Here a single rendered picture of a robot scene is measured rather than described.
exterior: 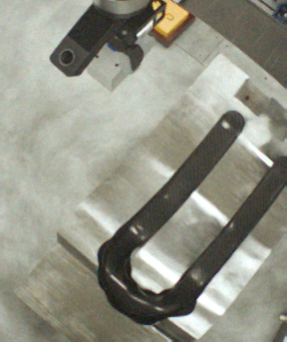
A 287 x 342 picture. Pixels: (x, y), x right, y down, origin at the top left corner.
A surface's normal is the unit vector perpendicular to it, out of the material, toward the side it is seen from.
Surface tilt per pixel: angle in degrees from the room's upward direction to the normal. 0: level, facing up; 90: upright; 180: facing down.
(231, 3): 0
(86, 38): 30
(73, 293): 0
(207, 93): 0
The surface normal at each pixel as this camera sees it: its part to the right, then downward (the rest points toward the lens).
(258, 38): 0.04, -0.25
